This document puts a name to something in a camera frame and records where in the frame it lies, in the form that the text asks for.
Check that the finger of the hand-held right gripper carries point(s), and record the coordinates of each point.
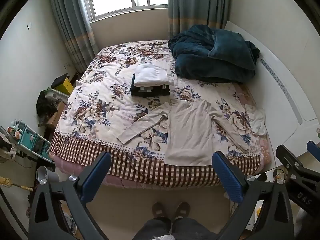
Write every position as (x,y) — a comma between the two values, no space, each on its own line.
(314,148)
(287,155)

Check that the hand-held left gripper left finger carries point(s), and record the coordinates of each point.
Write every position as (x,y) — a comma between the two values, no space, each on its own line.
(96,177)

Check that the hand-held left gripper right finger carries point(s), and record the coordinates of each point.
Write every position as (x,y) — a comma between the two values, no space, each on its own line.
(226,177)

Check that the beige long-sleeve shirt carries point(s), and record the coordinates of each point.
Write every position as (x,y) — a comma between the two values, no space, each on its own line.
(190,130)

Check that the dark clothes pile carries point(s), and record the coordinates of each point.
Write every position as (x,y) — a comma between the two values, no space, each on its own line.
(46,107)

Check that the small white cloth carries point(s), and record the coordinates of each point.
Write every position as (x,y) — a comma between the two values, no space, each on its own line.
(257,122)

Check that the grey tube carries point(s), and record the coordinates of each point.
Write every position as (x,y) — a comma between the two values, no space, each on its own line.
(51,176)

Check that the brown slipper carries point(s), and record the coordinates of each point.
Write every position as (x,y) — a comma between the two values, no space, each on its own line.
(182,209)
(159,209)

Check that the white headboard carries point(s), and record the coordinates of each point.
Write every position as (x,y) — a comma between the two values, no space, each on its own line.
(272,100)

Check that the person's grey pants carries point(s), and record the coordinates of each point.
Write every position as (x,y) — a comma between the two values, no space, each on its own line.
(190,230)

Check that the floral bedspread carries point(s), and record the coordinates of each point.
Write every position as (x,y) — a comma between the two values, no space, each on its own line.
(100,110)

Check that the cardboard box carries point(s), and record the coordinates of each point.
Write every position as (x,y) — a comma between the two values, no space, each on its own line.
(53,120)

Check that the teal storage rack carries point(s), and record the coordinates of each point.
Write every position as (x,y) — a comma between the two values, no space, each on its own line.
(32,140)

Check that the yellow box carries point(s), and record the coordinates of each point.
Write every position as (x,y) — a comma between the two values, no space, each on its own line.
(65,86)

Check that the folded black garment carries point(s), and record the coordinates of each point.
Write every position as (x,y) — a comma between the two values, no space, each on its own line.
(150,91)

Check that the folded white garment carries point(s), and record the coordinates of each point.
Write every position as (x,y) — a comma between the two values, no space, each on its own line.
(152,75)

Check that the dark teal plush blanket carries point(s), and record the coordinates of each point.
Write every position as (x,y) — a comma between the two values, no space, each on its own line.
(215,57)

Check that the grey-green curtain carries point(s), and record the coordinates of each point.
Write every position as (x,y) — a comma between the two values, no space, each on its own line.
(195,5)
(72,25)

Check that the white wall switch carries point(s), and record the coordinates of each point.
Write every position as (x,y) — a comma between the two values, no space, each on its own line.
(29,25)

